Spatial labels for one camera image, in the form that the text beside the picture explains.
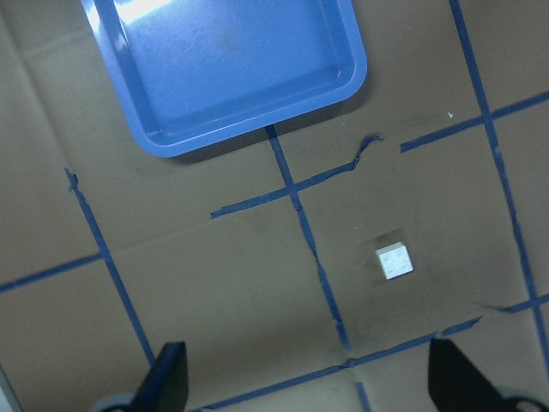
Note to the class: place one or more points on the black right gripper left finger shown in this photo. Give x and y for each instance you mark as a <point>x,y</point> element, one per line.
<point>166,386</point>

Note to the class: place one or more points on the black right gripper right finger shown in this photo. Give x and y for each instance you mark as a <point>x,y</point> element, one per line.
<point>456,384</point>

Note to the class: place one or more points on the blue plastic tray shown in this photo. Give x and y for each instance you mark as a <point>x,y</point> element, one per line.
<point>190,74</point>

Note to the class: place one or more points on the white block right side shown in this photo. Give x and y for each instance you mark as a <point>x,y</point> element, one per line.
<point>394,260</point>

